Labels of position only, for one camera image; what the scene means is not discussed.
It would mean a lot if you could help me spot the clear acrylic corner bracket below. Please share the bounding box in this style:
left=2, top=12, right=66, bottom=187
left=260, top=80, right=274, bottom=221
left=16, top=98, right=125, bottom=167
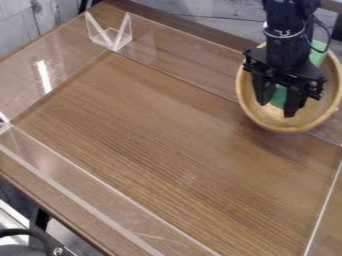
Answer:
left=84, top=12, right=132, bottom=52

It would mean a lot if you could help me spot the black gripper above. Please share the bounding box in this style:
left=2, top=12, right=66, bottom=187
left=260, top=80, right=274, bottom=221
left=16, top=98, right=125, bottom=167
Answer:
left=243, top=48, right=327, bottom=118

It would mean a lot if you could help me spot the brown wooden bowl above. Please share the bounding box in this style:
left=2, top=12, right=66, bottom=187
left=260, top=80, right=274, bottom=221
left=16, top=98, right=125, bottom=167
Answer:
left=235, top=51, right=342, bottom=134

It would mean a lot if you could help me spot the black cable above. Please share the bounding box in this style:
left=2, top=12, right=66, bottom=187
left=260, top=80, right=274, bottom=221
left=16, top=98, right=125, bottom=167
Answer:
left=0, top=225, right=48, bottom=256

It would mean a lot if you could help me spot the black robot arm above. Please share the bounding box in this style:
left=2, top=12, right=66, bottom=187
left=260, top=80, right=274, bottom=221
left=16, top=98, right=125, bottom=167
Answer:
left=243, top=0, right=328, bottom=118

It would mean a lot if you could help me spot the green rectangular block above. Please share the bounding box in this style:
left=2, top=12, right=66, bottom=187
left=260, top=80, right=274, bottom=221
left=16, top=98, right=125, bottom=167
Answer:
left=270, top=40, right=327, bottom=109

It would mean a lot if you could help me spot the clear acrylic tray wall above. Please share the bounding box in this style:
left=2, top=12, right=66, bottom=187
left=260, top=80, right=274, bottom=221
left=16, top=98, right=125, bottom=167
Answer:
left=0, top=113, right=220, bottom=256

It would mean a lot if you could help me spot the black table leg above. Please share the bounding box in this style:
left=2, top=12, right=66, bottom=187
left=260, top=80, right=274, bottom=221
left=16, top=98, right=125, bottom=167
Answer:
left=29, top=207, right=50, bottom=232

